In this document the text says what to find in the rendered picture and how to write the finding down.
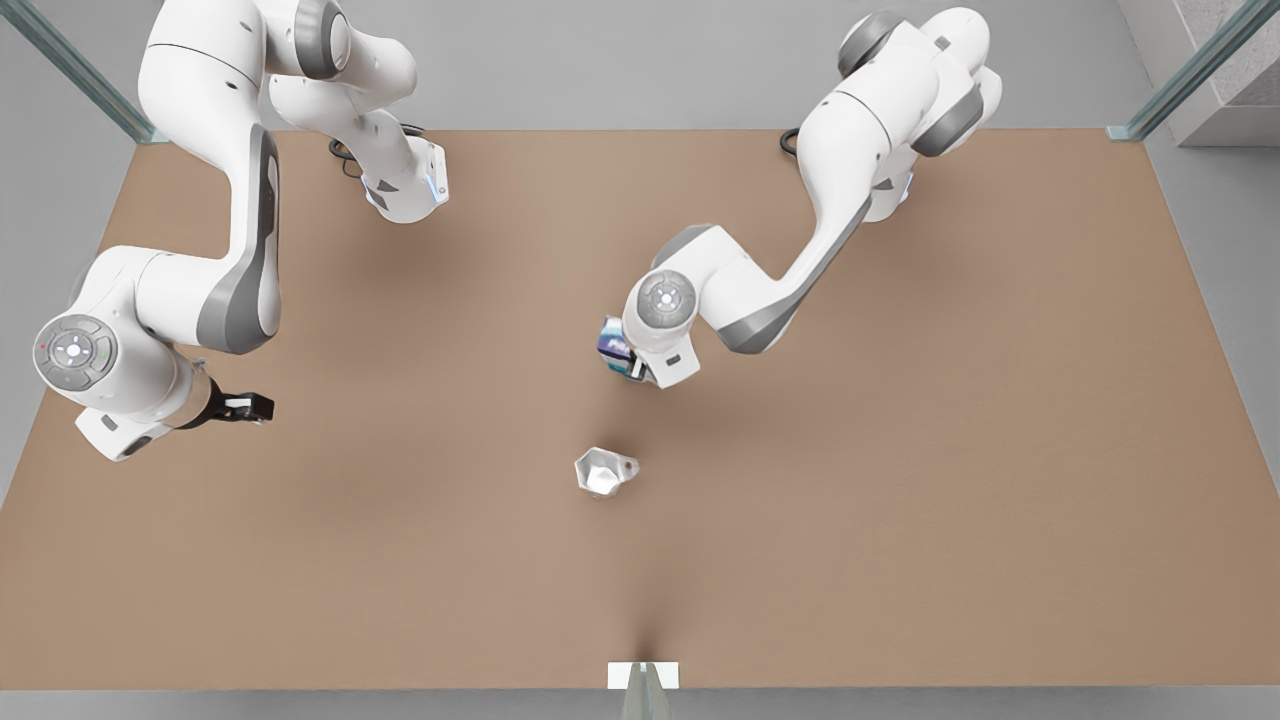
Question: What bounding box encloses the silver frame post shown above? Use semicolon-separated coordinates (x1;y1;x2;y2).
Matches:
0;0;168;145
1107;0;1280;142
607;661;680;720

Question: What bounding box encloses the small blue purple box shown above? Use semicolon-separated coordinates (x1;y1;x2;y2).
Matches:
596;314;639;378

